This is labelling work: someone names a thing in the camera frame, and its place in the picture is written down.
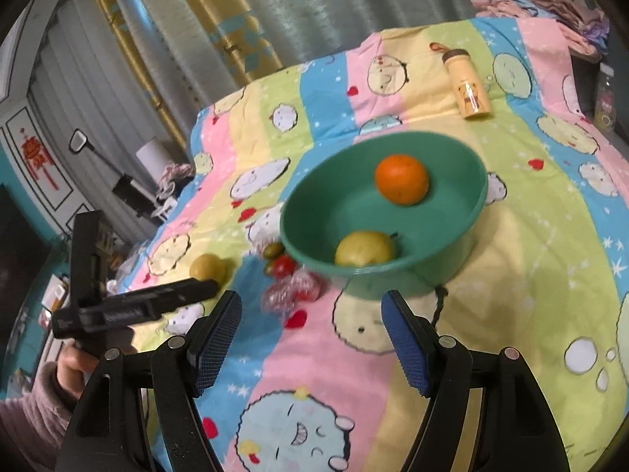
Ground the pile of pink clothes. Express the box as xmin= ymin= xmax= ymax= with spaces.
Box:
xmin=471 ymin=0 xmax=610 ymax=57

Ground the black television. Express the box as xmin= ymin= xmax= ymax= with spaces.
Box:
xmin=0 ymin=184 xmax=50 ymax=335

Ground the black stand with mirror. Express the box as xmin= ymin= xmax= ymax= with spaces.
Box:
xmin=69 ymin=129 xmax=160 ymax=222

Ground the red tomato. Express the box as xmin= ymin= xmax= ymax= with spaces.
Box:
xmin=265 ymin=254 xmax=298 ymax=277

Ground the yellow patterned curtain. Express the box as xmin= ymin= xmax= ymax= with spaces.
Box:
xmin=86 ymin=0 xmax=283 ymax=158

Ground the clear baby bottle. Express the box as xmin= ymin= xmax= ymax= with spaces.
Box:
xmin=593 ymin=63 xmax=617 ymax=133

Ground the yellow lemon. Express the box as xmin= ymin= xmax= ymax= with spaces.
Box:
xmin=189 ymin=254 xmax=228 ymax=286

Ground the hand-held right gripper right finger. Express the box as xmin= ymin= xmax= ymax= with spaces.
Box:
xmin=381 ymin=289 xmax=573 ymax=472

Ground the person's left forearm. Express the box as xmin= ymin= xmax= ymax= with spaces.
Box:
xmin=0 ymin=361 xmax=77 ymax=472

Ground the green plastic basin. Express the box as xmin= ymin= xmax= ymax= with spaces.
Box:
xmin=279 ymin=131 xmax=489 ymax=301

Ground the grey sheer curtain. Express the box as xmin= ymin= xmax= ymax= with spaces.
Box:
xmin=103 ymin=0 xmax=497 ymax=89

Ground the black cord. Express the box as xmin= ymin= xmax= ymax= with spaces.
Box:
xmin=432 ymin=285 xmax=450 ymax=328

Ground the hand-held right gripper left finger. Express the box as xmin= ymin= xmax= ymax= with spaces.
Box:
xmin=54 ymin=289 xmax=244 ymax=472

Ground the plastic-wrapped fruit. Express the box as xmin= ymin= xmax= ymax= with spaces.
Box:
xmin=290 ymin=271 xmax=327 ymax=302
xmin=262 ymin=282 xmax=296 ymax=313

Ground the person's left hand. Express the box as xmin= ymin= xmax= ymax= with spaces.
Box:
xmin=55 ymin=343 xmax=102 ymax=404

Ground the colourful printed blanket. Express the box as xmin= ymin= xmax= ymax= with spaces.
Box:
xmin=105 ymin=17 xmax=629 ymax=472

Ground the orange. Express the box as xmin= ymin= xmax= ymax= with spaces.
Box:
xmin=374 ymin=154 xmax=430 ymax=206

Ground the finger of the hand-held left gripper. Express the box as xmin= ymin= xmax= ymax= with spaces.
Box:
xmin=107 ymin=278 xmax=220 ymax=313

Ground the red wall ornament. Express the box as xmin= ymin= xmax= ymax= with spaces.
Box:
xmin=20 ymin=128 xmax=59 ymax=190

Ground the yellow water bottle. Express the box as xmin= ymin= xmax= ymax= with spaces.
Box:
xmin=430 ymin=42 xmax=492 ymax=120

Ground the yellow pear with stem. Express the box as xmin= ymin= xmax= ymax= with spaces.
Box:
xmin=335 ymin=230 xmax=400 ymax=267

